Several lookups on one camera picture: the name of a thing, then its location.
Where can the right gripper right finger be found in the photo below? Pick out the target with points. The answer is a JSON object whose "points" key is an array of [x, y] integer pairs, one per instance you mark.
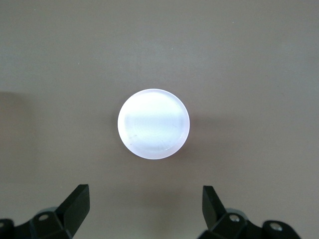
{"points": [[214, 214]]}

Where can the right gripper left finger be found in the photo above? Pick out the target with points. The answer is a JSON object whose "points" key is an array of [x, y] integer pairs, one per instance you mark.
{"points": [[72, 214]]}

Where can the pink round plate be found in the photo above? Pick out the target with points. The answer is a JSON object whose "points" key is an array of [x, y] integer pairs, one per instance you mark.
{"points": [[153, 124]]}

